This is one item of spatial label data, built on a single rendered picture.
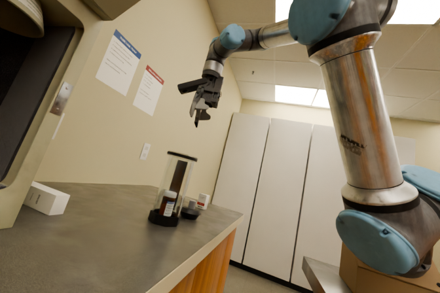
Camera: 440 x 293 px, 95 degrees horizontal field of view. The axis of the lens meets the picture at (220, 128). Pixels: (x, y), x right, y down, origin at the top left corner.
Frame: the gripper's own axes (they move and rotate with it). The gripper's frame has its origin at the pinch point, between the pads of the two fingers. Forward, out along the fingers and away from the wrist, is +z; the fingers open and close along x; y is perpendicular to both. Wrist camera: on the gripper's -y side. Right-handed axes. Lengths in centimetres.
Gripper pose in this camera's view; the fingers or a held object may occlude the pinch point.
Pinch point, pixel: (192, 122)
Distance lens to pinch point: 74.5
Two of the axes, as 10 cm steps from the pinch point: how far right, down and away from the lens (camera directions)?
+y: 9.7, 2.4, -0.6
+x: 0.0, 2.3, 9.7
